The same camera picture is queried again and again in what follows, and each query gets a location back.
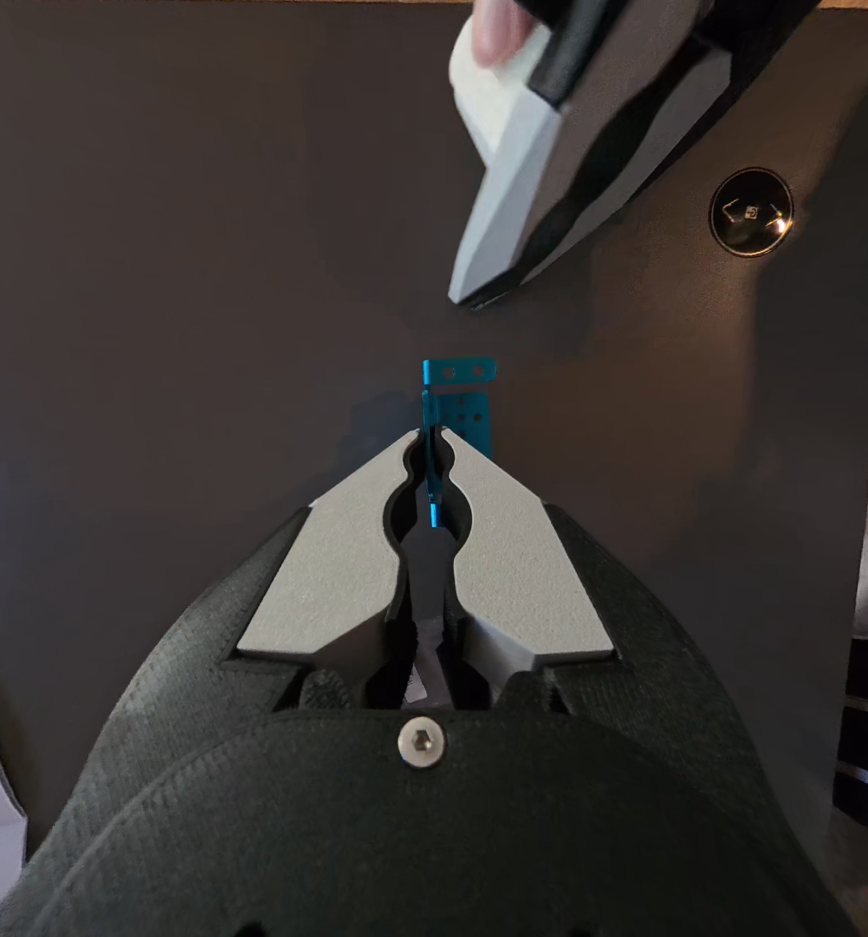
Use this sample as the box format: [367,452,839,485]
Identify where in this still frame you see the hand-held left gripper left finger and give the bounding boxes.
[236,429,430,656]

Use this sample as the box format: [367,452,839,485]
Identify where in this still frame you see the person's right hand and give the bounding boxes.
[475,0,536,69]

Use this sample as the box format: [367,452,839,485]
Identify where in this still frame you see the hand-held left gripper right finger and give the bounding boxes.
[436,428,618,672]

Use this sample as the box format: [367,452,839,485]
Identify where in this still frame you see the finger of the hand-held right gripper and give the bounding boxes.
[470,38,735,310]
[447,0,700,304]

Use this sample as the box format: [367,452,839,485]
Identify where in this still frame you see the blue metal bracket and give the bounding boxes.
[421,357,497,530]

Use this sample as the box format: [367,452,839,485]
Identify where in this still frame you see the round black desk disc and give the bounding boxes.
[708,168,797,259]

